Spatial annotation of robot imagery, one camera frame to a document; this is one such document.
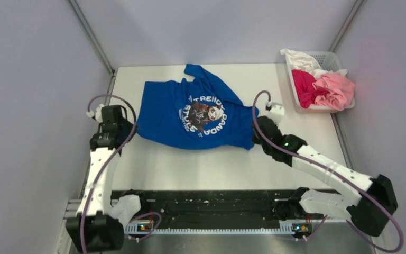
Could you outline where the white plastic laundry basket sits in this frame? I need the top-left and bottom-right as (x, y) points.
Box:
(280, 49), (356, 113)

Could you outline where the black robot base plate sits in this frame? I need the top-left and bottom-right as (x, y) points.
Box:
(112, 190), (322, 230)

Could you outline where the light pink t-shirt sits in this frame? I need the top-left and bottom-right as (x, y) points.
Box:
(313, 73), (356, 111)

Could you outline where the aluminium frame rail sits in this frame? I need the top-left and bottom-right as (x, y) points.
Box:
(62, 198), (381, 235)

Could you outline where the magenta t-shirt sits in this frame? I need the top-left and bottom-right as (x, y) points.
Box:
(291, 69), (329, 108)

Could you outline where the white t-shirt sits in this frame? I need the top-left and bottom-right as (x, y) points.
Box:
(280, 49), (348, 79)

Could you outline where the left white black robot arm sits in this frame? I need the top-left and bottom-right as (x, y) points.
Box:
(66, 105), (149, 253)

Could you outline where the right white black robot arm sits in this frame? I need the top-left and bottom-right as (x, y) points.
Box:
(252, 116), (398, 237)

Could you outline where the blue panda print t-shirt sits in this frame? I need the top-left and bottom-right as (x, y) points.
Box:
(137, 64), (259, 150)

